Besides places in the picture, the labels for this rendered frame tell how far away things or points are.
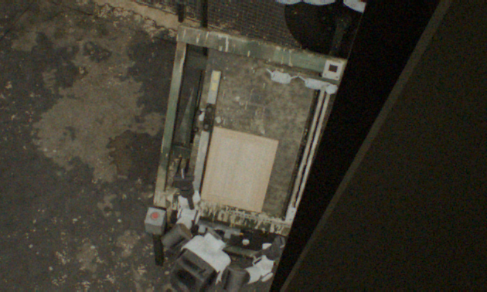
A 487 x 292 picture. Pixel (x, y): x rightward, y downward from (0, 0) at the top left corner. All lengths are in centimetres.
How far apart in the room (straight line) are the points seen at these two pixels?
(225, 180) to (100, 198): 150
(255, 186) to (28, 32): 337
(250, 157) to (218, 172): 25
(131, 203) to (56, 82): 157
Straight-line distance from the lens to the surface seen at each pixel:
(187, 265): 303
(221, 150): 357
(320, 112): 340
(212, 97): 341
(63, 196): 487
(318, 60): 323
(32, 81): 565
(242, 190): 368
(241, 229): 385
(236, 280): 307
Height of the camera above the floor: 427
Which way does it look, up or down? 57 degrees down
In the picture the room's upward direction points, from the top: 11 degrees clockwise
